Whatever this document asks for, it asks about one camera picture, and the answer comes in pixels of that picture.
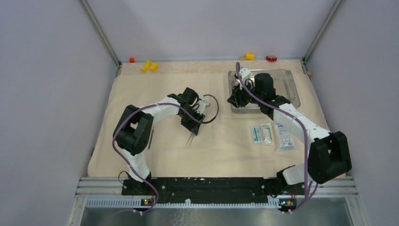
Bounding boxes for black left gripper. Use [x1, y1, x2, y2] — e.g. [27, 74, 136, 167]
[179, 107, 205, 136]

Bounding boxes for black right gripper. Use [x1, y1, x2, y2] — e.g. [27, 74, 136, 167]
[228, 79, 263, 108]

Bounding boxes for steel tweezers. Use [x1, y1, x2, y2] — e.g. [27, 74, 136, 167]
[186, 133, 195, 146]

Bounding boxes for small steel instrument tray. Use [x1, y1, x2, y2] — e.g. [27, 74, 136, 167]
[227, 73, 261, 108]

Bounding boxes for teal white sterile packet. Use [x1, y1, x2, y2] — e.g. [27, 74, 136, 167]
[250, 126, 264, 144]

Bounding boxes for beige wrapping cloth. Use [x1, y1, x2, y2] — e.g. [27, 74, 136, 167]
[87, 65, 347, 179]

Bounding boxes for large steel tray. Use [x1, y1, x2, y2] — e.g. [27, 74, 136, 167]
[231, 69, 301, 114]

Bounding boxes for blue white sterile pouch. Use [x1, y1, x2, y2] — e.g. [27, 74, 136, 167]
[274, 123, 295, 151]

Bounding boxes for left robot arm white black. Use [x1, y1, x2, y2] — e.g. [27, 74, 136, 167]
[112, 88, 209, 195]

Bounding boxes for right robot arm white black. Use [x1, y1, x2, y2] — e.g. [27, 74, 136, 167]
[227, 68, 352, 194]

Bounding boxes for yellow block at back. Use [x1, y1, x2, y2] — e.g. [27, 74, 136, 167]
[245, 53, 255, 60]

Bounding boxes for red object at back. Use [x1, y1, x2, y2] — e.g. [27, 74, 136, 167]
[265, 55, 278, 62]

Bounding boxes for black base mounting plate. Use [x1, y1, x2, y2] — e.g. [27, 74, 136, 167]
[121, 177, 304, 204]

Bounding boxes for yellow block left two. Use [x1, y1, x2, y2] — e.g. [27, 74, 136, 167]
[149, 63, 159, 72]

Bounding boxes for yellow block left one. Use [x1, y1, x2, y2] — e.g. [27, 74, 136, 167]
[141, 60, 152, 73]

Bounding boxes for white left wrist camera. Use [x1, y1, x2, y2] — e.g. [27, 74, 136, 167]
[192, 95, 210, 114]

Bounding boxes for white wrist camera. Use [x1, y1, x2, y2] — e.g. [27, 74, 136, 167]
[236, 67, 251, 85]
[192, 95, 210, 114]

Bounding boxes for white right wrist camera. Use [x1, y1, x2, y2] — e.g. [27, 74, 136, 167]
[236, 67, 251, 85]

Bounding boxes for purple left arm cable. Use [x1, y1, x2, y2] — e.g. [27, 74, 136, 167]
[112, 94, 220, 216]

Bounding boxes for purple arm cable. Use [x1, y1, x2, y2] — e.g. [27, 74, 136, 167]
[235, 62, 319, 214]
[112, 94, 220, 216]

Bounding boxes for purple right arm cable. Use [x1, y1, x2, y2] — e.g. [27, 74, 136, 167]
[235, 62, 319, 214]

